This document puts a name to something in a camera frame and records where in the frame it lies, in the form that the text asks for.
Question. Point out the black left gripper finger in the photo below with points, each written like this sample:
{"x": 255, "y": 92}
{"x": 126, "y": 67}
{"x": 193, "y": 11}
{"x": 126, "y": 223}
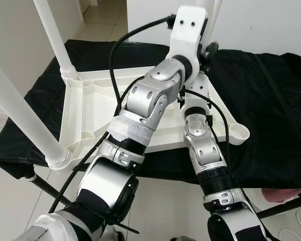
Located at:
{"x": 212, "y": 51}

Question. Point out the white tapered table leg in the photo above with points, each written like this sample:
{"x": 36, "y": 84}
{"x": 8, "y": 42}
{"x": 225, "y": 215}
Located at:
{"x": 216, "y": 15}
{"x": 25, "y": 118}
{"x": 52, "y": 35}
{"x": 199, "y": 74}

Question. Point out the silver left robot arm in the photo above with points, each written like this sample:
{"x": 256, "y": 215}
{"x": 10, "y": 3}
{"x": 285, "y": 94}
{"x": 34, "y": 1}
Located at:
{"x": 150, "y": 95}

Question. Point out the black table cloth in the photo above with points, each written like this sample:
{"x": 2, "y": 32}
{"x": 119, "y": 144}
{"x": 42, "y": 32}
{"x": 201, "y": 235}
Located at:
{"x": 271, "y": 125}

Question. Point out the pink soft item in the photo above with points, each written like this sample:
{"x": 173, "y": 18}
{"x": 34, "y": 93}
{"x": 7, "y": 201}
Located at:
{"x": 283, "y": 193}

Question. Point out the grey right robot foot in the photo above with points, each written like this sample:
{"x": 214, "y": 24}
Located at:
{"x": 183, "y": 238}

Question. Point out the grey robot foot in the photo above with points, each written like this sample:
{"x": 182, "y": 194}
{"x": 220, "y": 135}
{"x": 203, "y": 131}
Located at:
{"x": 183, "y": 238}
{"x": 109, "y": 234}

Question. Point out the grey left robot foot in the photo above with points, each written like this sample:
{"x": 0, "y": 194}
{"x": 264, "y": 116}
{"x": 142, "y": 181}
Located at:
{"x": 109, "y": 234}

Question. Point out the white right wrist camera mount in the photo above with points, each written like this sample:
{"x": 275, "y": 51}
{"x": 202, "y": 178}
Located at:
{"x": 198, "y": 95}

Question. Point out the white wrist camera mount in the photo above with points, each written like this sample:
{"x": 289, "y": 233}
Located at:
{"x": 185, "y": 30}
{"x": 198, "y": 95}

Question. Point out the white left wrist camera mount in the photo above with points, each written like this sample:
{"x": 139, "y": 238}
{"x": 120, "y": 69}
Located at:
{"x": 185, "y": 30}

